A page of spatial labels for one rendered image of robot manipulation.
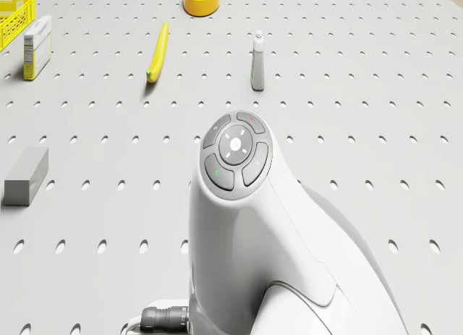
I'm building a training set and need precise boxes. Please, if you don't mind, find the banana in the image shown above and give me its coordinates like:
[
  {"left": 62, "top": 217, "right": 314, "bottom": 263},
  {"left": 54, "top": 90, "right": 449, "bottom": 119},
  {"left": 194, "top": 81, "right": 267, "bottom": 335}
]
[{"left": 145, "top": 21, "right": 170, "bottom": 84}]

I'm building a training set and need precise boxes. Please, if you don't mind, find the small white bottle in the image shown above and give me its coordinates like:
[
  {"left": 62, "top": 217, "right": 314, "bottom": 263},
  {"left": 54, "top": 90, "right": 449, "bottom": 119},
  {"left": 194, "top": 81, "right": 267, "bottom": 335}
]
[{"left": 249, "top": 29, "right": 266, "bottom": 92}]

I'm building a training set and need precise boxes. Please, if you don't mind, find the yellow bowl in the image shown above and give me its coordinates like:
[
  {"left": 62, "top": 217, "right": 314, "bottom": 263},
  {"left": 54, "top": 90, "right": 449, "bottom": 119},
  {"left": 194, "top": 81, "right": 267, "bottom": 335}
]
[{"left": 182, "top": 0, "right": 222, "bottom": 18}]

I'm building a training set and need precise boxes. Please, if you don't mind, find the yellow and white box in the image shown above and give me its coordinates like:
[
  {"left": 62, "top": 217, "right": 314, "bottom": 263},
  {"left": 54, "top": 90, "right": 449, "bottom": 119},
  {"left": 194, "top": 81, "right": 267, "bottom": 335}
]
[{"left": 22, "top": 14, "right": 54, "bottom": 82}]

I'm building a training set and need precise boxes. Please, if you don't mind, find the yellow basket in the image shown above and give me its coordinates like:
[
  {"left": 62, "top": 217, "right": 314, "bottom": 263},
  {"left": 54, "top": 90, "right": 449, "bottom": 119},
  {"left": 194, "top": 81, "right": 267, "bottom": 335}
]
[{"left": 0, "top": 0, "right": 38, "bottom": 54}]

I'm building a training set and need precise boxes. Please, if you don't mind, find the grey cube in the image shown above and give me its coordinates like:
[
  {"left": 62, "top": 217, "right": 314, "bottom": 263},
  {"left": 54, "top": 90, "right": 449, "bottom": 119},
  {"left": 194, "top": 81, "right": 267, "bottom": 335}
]
[{"left": 3, "top": 146, "right": 50, "bottom": 207}]

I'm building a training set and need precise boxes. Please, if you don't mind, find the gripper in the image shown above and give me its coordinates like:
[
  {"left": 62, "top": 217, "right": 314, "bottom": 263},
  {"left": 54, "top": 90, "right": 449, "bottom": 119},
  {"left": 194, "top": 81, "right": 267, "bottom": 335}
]
[{"left": 124, "top": 297, "right": 190, "bottom": 335}]

